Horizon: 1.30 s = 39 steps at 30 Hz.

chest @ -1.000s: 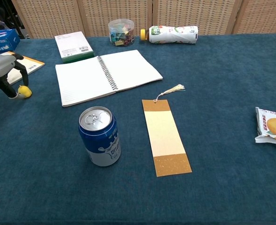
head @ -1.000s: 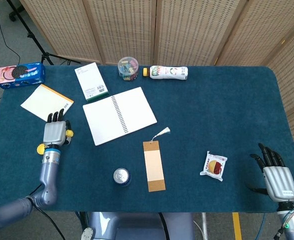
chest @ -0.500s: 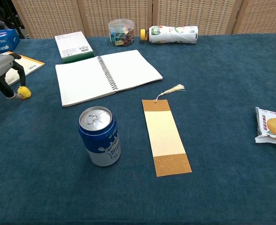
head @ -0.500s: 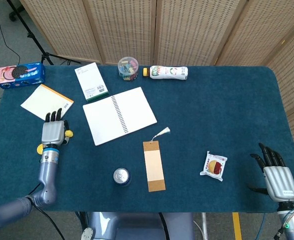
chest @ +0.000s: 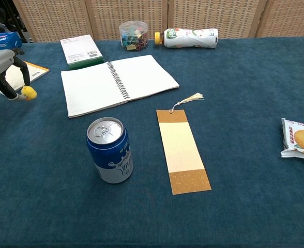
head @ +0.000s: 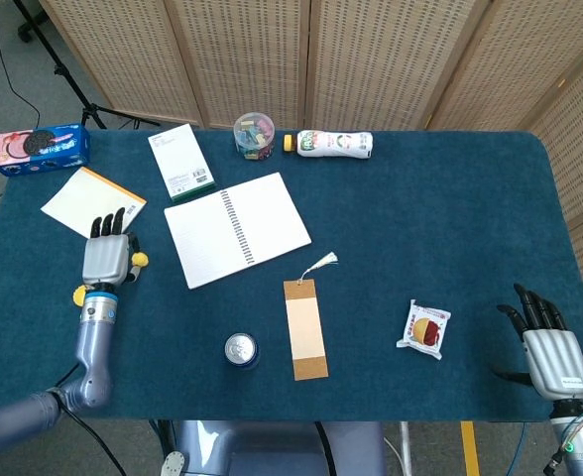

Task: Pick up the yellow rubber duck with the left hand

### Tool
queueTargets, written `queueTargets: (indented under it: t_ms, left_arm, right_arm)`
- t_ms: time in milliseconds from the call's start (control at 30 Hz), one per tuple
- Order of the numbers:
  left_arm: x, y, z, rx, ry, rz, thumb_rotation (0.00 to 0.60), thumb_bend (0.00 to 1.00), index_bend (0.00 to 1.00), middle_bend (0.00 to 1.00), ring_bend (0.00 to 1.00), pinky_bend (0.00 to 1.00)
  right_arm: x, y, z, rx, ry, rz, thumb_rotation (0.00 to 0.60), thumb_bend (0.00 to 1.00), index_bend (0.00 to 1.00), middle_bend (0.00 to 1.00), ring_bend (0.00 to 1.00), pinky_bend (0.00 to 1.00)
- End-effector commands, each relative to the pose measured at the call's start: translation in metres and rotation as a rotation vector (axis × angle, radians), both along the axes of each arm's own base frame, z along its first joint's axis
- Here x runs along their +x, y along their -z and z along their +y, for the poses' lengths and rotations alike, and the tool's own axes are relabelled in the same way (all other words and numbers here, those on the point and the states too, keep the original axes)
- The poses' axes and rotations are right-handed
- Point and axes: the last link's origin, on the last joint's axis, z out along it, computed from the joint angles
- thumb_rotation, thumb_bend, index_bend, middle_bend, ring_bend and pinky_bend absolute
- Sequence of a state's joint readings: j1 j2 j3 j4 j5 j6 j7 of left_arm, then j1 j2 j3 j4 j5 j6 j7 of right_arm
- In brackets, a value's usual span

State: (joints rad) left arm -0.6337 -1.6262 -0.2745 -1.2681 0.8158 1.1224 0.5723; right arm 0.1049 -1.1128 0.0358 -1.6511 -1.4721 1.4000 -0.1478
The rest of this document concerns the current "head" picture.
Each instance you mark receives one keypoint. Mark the white green rectangular box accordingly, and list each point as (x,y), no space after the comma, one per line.
(181,161)

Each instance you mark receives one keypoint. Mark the wooden folding screen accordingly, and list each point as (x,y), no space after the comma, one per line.
(371,59)

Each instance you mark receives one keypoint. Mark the open spiral notebook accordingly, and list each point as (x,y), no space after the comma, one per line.
(237,229)

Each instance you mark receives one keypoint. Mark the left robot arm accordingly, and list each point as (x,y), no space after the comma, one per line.
(90,347)

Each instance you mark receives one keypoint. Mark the white bottle with yellow cap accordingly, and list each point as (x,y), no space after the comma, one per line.
(331,145)

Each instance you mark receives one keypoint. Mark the blue table cloth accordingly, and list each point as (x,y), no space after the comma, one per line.
(395,238)

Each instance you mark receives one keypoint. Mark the clear jar of colourful clips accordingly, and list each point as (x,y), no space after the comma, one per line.
(254,137)

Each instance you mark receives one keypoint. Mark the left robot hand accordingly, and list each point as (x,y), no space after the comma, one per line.
(109,258)

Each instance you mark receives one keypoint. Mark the grey-blue robot torso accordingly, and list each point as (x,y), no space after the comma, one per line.
(271,448)

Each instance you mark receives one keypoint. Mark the blue pink cookie box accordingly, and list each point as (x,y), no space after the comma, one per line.
(41,150)

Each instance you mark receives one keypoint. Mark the brown bookmark with tassel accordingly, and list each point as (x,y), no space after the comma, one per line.
(304,324)

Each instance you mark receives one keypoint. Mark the black tripod stand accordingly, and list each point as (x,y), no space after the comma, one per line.
(68,74)

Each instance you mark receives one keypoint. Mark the small yellow ball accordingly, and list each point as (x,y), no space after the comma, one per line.
(140,258)

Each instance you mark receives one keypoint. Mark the white notepad with orange edge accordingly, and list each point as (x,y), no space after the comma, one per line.
(93,198)

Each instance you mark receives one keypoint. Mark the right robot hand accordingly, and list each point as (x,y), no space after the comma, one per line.
(551,354)

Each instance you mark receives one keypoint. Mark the white red snack packet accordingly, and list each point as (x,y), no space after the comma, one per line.
(424,329)

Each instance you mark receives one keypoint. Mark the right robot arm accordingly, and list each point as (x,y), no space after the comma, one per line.
(581,443)

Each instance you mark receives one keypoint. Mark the silver-top drink can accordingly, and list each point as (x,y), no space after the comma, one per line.
(241,350)

